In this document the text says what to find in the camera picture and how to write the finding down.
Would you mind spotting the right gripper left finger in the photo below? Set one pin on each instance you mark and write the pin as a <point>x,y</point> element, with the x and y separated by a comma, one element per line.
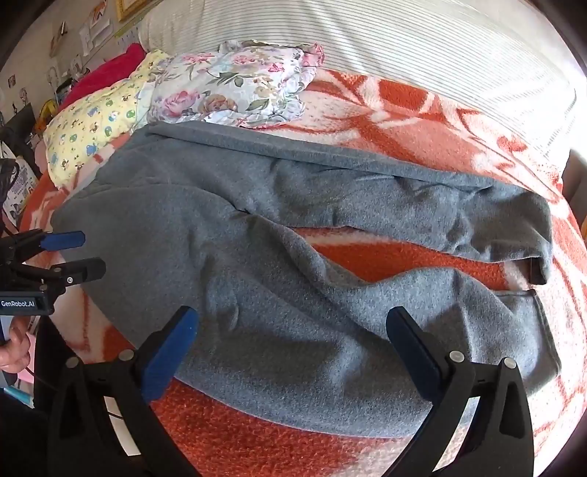
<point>102,423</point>

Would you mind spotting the person's left hand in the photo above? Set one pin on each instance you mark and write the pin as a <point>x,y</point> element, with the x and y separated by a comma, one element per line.
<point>15,353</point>

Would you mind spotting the white striped headboard cushion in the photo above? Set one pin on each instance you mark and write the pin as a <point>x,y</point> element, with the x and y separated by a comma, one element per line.
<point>500,57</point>

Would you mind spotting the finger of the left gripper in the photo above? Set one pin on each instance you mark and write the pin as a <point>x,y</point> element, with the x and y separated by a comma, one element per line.
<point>60,276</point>
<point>20,247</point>

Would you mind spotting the red cloth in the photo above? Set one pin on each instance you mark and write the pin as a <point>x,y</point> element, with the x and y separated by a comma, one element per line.
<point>110,72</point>

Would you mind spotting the gold framed landscape painting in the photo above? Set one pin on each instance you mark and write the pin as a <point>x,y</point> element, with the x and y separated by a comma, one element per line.
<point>128,9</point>

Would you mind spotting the yellow cartoon print pillow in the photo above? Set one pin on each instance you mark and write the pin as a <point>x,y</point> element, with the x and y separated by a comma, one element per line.
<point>83,128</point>

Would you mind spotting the grey fleece pants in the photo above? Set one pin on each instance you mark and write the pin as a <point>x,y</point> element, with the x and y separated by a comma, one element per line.
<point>210,216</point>

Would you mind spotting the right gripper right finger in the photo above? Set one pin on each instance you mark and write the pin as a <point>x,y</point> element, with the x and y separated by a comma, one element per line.
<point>499,441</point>

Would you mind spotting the orange white floral blanket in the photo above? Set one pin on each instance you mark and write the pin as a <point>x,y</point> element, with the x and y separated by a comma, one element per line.
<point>420,127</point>

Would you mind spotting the floral patterned pillow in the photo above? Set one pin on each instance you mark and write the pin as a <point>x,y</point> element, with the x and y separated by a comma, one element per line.
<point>249,84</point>

